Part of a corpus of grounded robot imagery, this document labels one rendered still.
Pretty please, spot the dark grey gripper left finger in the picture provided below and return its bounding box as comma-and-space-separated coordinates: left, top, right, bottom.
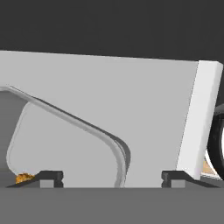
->
5, 170, 65, 189

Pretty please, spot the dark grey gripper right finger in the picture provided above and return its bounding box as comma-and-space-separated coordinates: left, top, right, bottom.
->
160, 170, 221, 189

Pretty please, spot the orange shrimp piece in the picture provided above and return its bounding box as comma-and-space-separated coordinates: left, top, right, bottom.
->
15, 171, 37, 185

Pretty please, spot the clear rounded food container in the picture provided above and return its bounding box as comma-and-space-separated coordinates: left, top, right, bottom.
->
0, 85, 132, 188

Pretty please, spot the black and white round object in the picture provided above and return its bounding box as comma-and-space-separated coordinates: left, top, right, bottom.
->
205, 102, 224, 181

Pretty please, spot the pale grey counter block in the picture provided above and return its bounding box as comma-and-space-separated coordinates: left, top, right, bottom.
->
0, 50, 224, 188

